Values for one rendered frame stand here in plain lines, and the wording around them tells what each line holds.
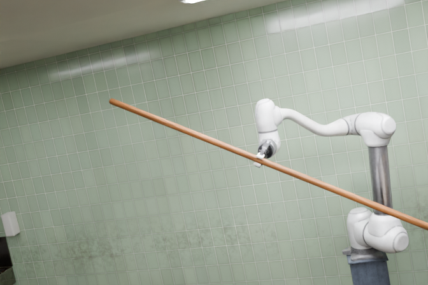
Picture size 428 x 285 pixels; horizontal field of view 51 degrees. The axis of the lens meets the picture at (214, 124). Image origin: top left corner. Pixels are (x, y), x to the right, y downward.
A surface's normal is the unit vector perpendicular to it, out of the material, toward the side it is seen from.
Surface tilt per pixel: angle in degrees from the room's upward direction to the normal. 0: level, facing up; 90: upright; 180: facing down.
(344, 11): 90
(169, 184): 90
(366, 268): 90
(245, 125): 90
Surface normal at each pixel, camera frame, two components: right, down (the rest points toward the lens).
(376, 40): -0.26, 0.15
